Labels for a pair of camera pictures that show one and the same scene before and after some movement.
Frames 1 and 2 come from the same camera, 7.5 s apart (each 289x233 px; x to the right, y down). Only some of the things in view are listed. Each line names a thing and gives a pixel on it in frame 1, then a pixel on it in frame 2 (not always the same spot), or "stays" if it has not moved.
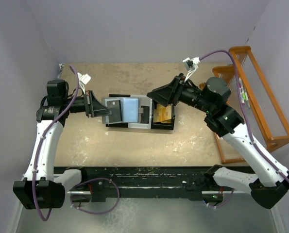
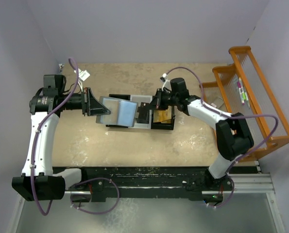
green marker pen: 245,97 stays
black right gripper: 164,93 → 159,104
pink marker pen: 239,85 stays
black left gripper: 93,107 stays
